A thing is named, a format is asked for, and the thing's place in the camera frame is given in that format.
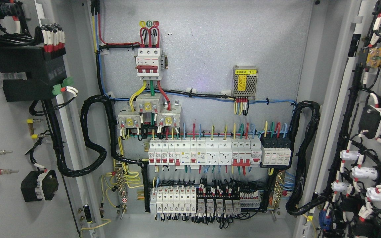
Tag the metal mesh power supply module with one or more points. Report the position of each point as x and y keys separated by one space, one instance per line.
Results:
x=244 y=81

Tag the left door rotary selector switch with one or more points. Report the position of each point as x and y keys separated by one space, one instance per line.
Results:
x=39 y=185

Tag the black digital power meter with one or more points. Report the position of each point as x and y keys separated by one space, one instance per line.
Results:
x=39 y=72

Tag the grey cabinet door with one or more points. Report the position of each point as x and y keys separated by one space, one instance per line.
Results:
x=58 y=218
x=338 y=184

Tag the black surge protector module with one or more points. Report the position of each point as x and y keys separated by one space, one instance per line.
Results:
x=276 y=152

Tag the white three-pole main breaker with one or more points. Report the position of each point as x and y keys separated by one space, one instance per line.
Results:
x=150 y=63

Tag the lower relay and breaker row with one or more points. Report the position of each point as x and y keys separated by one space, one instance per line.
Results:
x=203 y=202

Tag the three grey current transformers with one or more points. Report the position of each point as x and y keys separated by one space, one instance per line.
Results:
x=149 y=108

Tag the white DIN socket breaker row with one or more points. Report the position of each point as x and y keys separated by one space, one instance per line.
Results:
x=205 y=151

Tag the yellow terminal post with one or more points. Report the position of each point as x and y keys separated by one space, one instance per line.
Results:
x=32 y=129

